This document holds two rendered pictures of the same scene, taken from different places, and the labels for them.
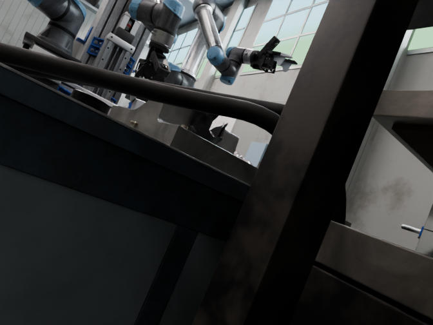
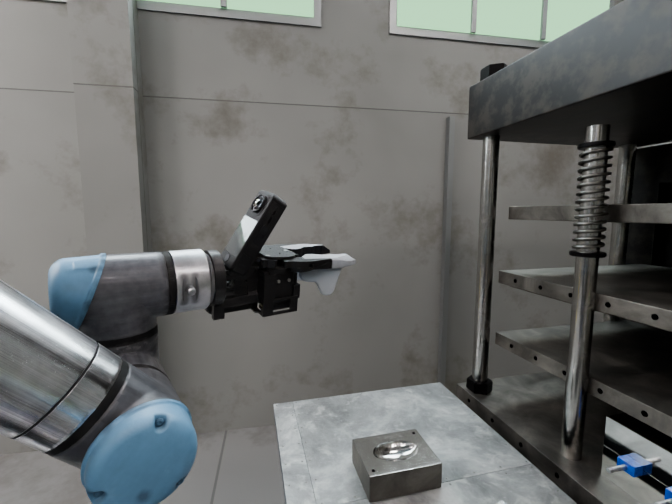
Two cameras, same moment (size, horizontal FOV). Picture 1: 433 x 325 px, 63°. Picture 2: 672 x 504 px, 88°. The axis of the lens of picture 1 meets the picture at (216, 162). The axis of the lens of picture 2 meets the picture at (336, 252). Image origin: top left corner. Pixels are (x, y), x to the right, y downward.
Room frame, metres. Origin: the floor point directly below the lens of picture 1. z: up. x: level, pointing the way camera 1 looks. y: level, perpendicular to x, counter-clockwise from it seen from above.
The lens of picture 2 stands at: (1.35, 0.38, 1.52)
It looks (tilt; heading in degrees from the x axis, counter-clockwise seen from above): 7 degrees down; 291
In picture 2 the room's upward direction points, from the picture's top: straight up
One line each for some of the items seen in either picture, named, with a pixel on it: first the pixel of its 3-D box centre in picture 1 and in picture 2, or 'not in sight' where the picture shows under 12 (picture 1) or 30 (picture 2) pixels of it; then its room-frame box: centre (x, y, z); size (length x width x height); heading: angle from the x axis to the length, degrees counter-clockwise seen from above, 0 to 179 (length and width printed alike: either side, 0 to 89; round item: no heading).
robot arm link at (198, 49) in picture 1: (196, 52); not in sight; (1.85, 0.34, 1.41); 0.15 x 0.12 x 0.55; 147
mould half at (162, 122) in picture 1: (175, 135); not in sight; (1.04, 0.14, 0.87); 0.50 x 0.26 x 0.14; 35
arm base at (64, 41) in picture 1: (57, 40); not in sight; (1.48, 0.83, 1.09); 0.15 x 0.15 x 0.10
